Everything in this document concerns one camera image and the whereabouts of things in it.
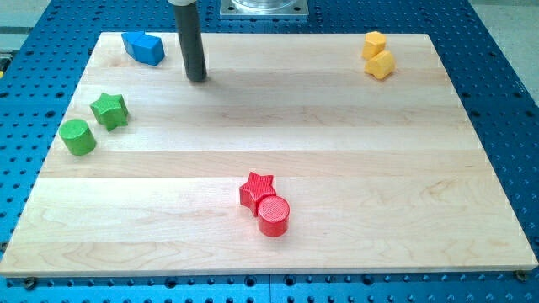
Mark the red star block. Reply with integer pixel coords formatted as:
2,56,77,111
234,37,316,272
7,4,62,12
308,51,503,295
239,172,276,217

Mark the green star block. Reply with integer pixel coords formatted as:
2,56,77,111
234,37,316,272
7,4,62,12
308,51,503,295
90,93,129,131

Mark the light wooden board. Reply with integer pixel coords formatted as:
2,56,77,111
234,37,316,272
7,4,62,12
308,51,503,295
1,32,537,278

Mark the red cylinder block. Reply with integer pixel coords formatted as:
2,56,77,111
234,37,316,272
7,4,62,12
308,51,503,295
258,195,290,237

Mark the yellow heart block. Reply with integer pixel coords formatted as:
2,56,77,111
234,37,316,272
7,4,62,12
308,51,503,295
365,50,396,80

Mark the yellow hexagon block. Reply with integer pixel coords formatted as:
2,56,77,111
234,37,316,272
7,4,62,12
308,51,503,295
361,31,387,60

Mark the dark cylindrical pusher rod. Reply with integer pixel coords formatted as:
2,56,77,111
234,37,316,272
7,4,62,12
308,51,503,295
173,2,207,82

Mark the blue cube block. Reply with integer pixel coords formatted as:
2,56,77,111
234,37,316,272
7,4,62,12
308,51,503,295
133,33,165,66

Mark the green cylinder block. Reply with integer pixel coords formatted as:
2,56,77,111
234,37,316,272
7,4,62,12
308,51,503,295
59,119,97,156

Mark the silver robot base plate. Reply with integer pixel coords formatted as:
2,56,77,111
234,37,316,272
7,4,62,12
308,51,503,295
220,0,309,18

